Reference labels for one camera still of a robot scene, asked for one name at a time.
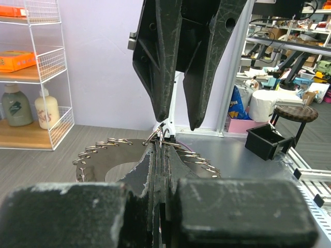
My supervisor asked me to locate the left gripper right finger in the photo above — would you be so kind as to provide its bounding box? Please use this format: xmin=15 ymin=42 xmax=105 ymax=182
xmin=160 ymin=145 xmax=319 ymax=247

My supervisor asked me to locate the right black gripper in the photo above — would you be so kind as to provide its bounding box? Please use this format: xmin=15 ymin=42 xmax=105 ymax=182
xmin=130 ymin=0 xmax=246 ymax=130

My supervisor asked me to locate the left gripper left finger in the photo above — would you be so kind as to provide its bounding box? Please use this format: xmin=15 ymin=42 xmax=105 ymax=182
xmin=1 ymin=142 xmax=156 ymax=247

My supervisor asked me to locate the metal disc with keyrings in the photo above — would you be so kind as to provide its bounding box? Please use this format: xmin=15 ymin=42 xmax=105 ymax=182
xmin=72 ymin=122 xmax=222 ymax=183

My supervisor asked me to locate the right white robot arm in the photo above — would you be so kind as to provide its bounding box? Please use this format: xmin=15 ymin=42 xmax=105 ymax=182
xmin=130 ymin=0 xmax=248 ymax=130

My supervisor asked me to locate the blue chips bag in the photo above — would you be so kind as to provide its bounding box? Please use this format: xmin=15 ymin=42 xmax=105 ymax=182
xmin=228 ymin=86 xmax=250 ymax=120

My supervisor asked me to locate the pink storage box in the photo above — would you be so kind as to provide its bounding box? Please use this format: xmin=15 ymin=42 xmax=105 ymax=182
xmin=224 ymin=115 xmax=268 ymax=134

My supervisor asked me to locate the white paper roll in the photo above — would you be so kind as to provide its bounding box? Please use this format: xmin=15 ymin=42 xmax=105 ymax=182
xmin=248 ymin=90 xmax=303 ymax=122

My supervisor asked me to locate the black plastic box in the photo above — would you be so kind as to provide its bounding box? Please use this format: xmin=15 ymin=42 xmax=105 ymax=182
xmin=245 ymin=124 xmax=295 ymax=161

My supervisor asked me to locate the cream bottle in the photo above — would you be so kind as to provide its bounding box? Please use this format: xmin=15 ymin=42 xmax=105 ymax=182
xmin=35 ymin=88 xmax=60 ymax=130

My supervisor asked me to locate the round wicker stool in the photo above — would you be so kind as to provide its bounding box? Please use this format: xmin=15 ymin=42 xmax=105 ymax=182
xmin=270 ymin=105 xmax=319 ymax=148

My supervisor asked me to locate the green soap bottle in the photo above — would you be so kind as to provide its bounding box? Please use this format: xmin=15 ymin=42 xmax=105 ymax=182
xmin=2 ymin=83 xmax=34 ymax=127

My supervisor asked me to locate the orange snack pack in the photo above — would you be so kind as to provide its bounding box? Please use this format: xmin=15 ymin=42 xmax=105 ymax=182
xmin=1 ymin=51 xmax=36 ymax=73

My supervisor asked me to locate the orange razor box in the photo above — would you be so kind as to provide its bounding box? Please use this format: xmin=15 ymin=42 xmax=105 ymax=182
xmin=0 ymin=5 xmax=27 ymax=18

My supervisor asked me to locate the white wire shelf rack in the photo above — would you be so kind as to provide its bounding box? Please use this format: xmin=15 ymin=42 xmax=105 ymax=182
xmin=1 ymin=1 xmax=74 ymax=150

